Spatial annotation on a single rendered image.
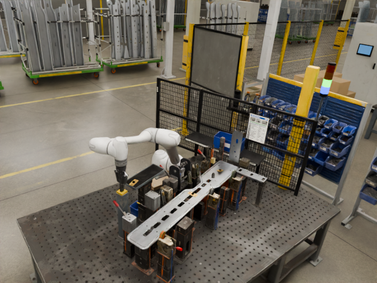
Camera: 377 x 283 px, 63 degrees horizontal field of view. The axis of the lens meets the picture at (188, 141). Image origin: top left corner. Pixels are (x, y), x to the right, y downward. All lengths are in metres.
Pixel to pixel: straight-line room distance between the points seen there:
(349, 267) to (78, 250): 2.78
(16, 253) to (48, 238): 1.03
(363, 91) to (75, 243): 7.80
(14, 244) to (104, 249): 1.50
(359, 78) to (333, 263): 5.96
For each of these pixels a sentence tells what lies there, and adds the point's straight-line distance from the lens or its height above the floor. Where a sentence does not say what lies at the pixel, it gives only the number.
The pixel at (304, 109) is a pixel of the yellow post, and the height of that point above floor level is 1.61.
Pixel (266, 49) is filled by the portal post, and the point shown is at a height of 1.47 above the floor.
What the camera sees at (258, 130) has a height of 1.28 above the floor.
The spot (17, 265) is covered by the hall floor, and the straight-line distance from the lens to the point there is 3.71.
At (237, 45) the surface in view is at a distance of 4.67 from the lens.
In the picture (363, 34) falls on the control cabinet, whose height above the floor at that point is 1.76.
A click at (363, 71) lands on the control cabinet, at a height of 0.92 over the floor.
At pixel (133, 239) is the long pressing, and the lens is 2.27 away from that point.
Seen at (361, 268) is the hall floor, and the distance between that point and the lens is 4.04.
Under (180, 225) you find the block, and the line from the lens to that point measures 2.33.
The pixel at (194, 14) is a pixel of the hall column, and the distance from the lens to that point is 10.11.
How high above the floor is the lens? 2.60
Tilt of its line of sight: 27 degrees down
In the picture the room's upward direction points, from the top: 4 degrees clockwise
